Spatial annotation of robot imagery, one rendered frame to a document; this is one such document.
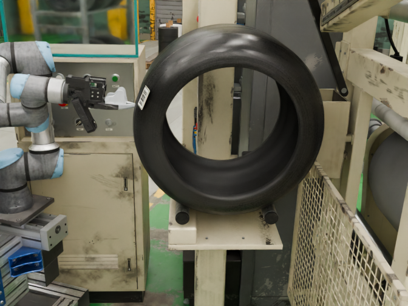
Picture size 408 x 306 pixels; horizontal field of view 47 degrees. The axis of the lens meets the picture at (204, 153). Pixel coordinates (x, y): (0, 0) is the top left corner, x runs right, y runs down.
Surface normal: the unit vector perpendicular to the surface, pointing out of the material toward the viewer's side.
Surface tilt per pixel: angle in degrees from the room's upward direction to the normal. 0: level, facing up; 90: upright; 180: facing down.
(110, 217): 90
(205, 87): 90
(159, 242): 0
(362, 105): 90
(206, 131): 90
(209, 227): 0
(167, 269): 0
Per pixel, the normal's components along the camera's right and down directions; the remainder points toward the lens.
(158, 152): -0.14, 0.40
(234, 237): 0.02, -0.93
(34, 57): 0.31, 0.17
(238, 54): 0.06, 0.19
